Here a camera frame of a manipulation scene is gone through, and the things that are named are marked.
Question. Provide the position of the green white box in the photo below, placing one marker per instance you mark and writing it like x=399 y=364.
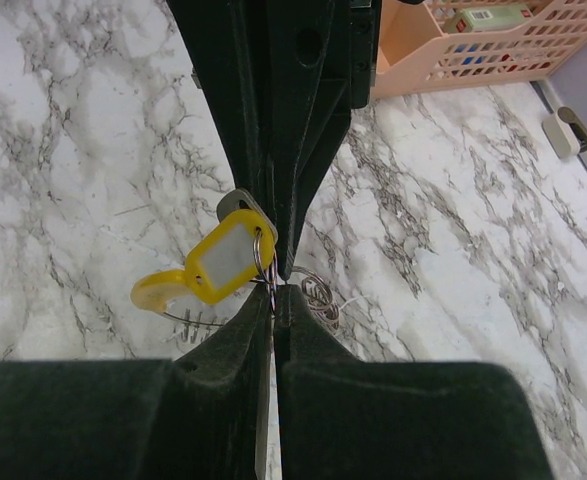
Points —
x=488 y=19

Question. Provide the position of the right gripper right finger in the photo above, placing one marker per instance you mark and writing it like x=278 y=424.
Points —
x=344 y=418

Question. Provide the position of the beige small object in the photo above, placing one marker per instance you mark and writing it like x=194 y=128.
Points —
x=566 y=133

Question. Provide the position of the yellow tag key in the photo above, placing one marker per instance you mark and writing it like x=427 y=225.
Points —
x=238 y=249

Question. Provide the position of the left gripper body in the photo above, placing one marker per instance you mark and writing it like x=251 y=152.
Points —
x=363 y=31

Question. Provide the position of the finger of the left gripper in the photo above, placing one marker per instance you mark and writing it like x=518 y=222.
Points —
x=309 y=48
x=229 y=45

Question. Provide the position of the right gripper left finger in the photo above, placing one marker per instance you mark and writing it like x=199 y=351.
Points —
x=202 y=416

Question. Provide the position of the peach desk organizer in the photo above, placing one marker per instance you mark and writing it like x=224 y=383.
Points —
x=423 y=48

